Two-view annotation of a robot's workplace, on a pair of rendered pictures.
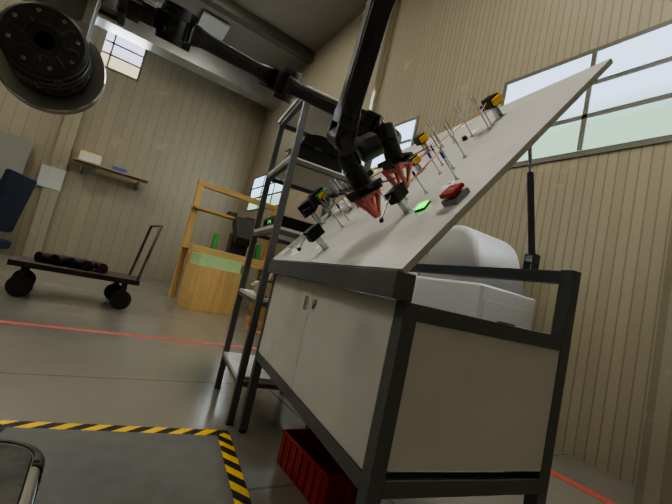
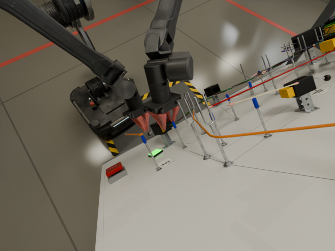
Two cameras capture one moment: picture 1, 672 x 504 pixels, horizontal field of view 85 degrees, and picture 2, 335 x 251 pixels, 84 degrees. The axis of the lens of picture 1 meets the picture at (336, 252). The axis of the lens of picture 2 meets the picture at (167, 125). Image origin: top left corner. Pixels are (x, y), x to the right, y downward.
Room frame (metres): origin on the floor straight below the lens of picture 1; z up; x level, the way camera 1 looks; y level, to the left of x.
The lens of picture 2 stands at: (1.08, -0.45, 1.66)
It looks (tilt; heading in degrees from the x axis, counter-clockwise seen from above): 60 degrees down; 82
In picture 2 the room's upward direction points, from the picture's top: straight up
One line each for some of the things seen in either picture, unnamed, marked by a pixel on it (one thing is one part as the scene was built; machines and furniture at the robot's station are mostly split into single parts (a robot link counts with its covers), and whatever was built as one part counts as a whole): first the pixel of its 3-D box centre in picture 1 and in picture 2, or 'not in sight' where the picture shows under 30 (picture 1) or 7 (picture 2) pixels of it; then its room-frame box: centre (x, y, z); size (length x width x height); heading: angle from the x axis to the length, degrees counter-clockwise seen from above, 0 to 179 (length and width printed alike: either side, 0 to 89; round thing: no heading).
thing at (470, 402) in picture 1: (373, 346); not in sight; (1.51, -0.23, 0.60); 1.17 x 0.58 x 0.40; 24
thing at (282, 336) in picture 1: (284, 322); not in sight; (1.64, 0.15, 0.60); 0.55 x 0.02 x 0.39; 24
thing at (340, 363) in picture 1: (334, 354); not in sight; (1.14, -0.06, 0.60); 0.55 x 0.03 x 0.39; 24
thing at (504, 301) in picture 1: (464, 321); not in sight; (3.05, -1.16, 0.76); 0.77 x 0.69 x 1.52; 32
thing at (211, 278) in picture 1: (238, 249); not in sight; (6.71, 1.74, 1.10); 1.73 x 1.52 x 2.20; 122
